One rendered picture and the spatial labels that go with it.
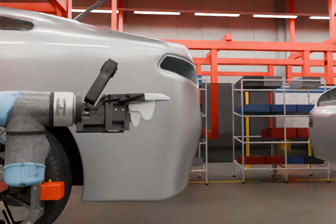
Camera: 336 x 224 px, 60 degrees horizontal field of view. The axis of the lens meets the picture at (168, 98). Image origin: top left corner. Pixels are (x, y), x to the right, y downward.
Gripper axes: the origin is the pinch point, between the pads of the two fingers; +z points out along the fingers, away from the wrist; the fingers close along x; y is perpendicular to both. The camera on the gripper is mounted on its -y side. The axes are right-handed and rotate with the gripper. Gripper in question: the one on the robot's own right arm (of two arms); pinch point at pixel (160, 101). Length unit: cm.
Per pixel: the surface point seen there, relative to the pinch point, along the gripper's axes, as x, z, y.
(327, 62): -506, 642, -218
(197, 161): -422, 200, 25
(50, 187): -83, -28, 25
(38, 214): -86, -33, 37
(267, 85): -374, 331, -108
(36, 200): -86, -34, 31
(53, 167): -91, -28, 16
